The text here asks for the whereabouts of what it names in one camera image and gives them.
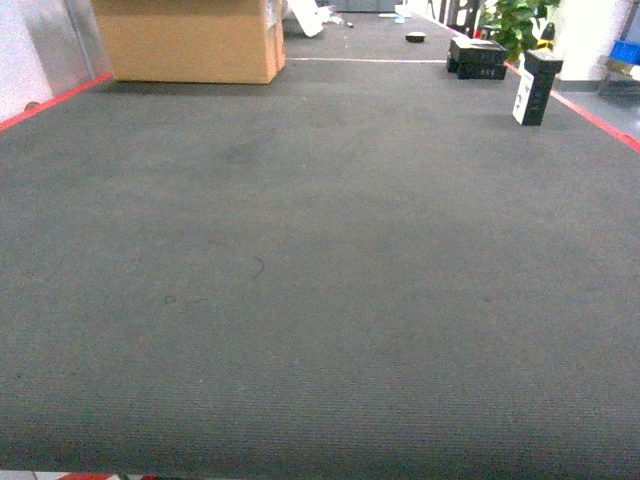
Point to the black conveyor belt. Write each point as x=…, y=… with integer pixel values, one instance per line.
x=364, y=269

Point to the white object in background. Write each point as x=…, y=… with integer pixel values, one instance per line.
x=310, y=16

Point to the blue bin far right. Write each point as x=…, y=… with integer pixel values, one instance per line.
x=626, y=52

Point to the black flat boxes stack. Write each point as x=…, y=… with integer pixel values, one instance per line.
x=476, y=59

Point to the large cardboard box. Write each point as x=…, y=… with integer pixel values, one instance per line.
x=228, y=42

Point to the green potted plant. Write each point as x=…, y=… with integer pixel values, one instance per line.
x=517, y=24

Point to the black and white upright box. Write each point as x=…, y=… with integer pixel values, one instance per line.
x=537, y=75

